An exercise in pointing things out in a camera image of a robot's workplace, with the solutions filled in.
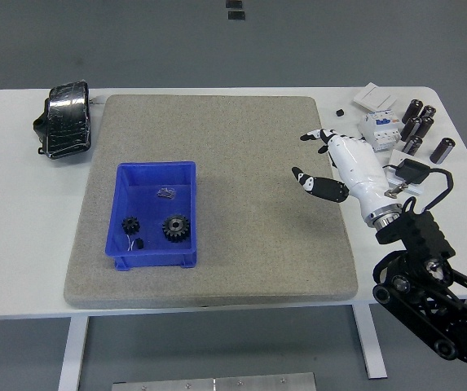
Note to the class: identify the black floor socket plate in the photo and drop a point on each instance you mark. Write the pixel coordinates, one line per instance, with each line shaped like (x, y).
(234, 3)
(237, 15)

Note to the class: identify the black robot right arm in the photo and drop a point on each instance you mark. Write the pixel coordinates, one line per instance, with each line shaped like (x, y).
(420, 232)

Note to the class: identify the small black cube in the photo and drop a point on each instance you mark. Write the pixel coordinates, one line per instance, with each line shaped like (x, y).
(340, 112)

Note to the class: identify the blue plastic box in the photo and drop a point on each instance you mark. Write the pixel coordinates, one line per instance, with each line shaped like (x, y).
(151, 203)

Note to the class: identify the white table leg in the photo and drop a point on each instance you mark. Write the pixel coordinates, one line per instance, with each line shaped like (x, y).
(72, 354)
(369, 346)

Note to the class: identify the white flat plate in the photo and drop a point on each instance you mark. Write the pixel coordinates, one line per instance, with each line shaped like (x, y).
(398, 156)

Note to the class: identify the small black gear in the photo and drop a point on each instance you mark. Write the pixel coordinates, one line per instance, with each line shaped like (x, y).
(130, 225)

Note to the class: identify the large black gear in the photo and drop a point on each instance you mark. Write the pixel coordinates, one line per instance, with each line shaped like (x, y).
(177, 229)

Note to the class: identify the black film-wrapped device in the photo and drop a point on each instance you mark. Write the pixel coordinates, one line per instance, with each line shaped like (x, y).
(68, 122)

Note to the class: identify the black power adapter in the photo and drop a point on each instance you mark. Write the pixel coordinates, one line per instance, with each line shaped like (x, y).
(412, 171)

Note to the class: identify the dark cylindrical capacitor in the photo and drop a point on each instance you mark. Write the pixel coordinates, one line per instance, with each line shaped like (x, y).
(410, 126)
(427, 112)
(442, 150)
(413, 108)
(413, 146)
(424, 127)

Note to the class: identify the grey-brown felt mat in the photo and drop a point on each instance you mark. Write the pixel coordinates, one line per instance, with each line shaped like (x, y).
(217, 163)

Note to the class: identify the grey metal plate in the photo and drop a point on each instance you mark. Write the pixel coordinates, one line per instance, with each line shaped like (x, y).
(217, 383)

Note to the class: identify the small clear screw bag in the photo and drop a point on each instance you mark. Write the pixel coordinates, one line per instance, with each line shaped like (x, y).
(167, 193)

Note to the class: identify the white wall switch panel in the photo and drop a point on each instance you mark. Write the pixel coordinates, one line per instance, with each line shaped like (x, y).
(373, 97)

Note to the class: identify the white circuit breaker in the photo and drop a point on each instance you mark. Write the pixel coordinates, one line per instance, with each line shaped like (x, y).
(384, 126)

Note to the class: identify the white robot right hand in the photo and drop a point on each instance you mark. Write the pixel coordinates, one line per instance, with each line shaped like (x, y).
(355, 163)

